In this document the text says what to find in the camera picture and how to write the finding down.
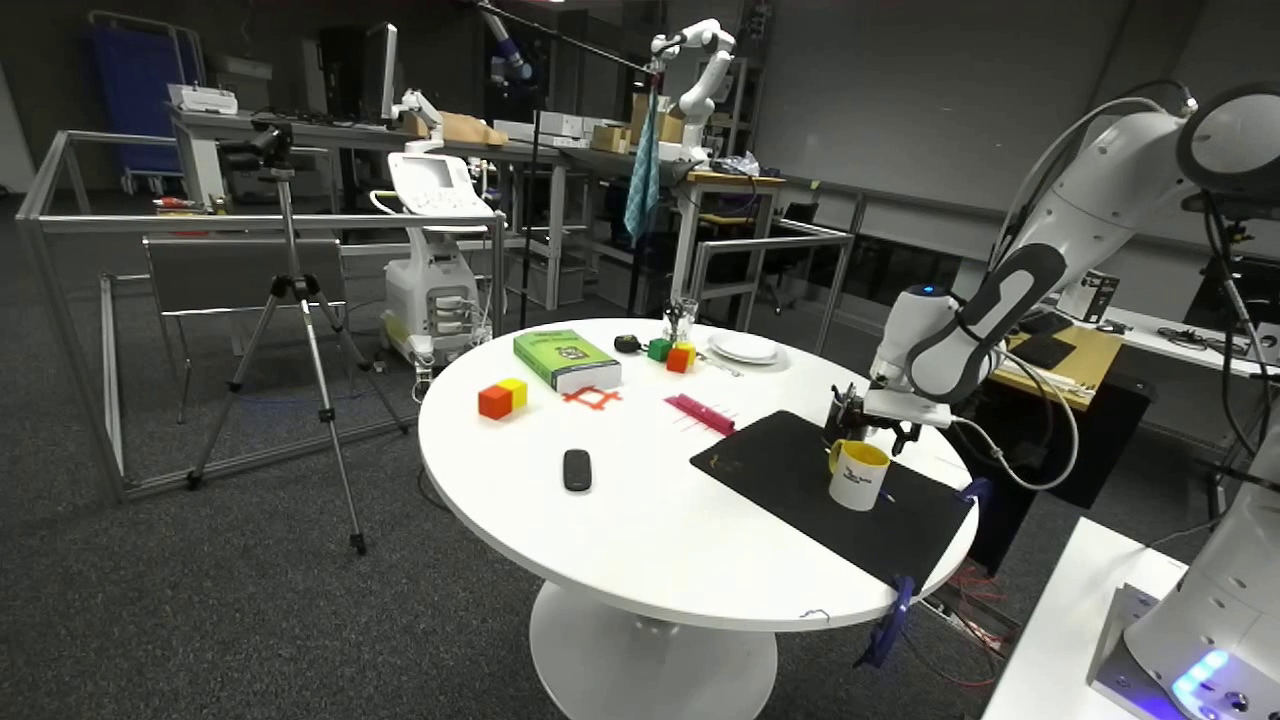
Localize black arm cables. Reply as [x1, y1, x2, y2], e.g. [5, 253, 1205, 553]
[1197, 192, 1280, 392]

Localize white plate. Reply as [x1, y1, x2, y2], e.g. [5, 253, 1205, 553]
[702, 326, 796, 371]

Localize cardboard box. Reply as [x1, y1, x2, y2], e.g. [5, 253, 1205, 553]
[588, 114, 635, 157]
[432, 112, 512, 152]

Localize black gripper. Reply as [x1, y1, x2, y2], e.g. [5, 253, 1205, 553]
[852, 380, 956, 455]

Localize teal hanging cloth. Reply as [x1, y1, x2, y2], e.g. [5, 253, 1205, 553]
[620, 112, 669, 248]

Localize white medical cart machine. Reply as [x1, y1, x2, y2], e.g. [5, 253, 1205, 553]
[368, 147, 499, 376]

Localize white mug yellow inside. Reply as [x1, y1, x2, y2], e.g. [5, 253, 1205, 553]
[825, 434, 896, 514]

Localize blue cabinet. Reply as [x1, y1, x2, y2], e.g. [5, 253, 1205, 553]
[85, 13, 205, 182]

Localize black rectangular mat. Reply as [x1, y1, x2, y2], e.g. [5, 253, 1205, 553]
[688, 406, 981, 597]

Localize black boom stand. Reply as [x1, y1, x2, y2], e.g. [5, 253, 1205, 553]
[473, 0, 672, 332]

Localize grey panel board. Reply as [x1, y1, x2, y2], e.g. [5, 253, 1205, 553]
[139, 237, 348, 317]

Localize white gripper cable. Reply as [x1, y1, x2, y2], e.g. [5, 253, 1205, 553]
[949, 355, 1089, 497]

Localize black cabinet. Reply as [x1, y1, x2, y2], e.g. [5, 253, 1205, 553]
[956, 376, 1153, 513]

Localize white table pedestal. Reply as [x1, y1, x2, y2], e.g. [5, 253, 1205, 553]
[524, 576, 785, 720]

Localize black camera tripod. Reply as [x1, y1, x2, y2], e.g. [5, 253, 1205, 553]
[186, 157, 411, 561]

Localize black pad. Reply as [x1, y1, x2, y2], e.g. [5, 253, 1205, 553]
[1011, 332, 1081, 371]

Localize wooden board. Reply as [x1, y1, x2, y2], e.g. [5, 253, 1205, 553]
[991, 311, 1127, 411]

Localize green book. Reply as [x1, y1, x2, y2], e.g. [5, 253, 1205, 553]
[508, 325, 628, 394]

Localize small metal railing frame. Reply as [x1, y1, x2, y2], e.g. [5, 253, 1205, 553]
[685, 182, 874, 350]

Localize large metal frame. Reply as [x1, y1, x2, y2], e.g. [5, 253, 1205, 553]
[13, 125, 512, 501]

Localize pink perforated strip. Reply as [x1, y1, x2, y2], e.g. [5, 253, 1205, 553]
[662, 392, 742, 438]

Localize black computer mouse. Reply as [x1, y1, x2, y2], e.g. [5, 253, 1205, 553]
[561, 442, 595, 497]

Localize black camera on tripod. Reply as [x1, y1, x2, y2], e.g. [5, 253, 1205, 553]
[249, 120, 301, 173]

